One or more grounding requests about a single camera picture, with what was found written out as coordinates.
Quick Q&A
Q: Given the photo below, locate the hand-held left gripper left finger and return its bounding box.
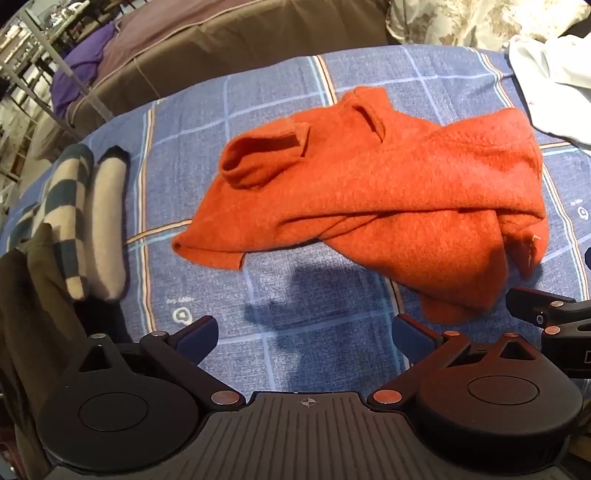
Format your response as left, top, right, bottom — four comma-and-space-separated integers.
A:
76, 316, 246, 411

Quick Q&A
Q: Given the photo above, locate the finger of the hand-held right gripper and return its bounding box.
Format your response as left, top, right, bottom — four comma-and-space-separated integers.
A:
505, 287, 591, 337

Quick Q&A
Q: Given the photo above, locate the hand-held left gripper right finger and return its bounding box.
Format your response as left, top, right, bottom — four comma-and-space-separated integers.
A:
367, 314, 539, 411

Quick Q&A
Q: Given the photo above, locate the orange knit sweater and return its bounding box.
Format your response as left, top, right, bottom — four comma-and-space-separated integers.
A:
172, 86, 550, 325

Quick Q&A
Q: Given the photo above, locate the dark olive cloth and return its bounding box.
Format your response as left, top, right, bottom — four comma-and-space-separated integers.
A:
0, 223, 100, 467

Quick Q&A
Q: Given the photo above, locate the blue checked bedsheet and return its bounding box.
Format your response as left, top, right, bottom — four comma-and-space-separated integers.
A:
0, 44, 591, 416

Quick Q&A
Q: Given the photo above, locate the teal and cream striped cloth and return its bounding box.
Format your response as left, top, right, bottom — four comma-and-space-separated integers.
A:
6, 143, 95, 301

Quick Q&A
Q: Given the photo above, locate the white cloth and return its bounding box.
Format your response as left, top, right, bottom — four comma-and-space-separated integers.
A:
509, 34, 591, 155

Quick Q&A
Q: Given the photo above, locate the brown sofa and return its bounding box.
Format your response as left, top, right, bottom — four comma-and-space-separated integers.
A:
68, 0, 393, 134

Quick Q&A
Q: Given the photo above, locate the purple cloth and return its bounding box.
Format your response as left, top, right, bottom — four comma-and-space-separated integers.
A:
51, 22, 122, 119

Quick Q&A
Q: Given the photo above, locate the floral beige cloth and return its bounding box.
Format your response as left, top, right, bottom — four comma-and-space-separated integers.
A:
387, 0, 591, 51

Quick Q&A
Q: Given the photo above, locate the mauve cover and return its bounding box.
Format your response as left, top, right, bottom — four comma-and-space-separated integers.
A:
92, 0, 301, 90

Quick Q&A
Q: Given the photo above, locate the metal rack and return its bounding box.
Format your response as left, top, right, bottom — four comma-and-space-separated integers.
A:
0, 0, 114, 204

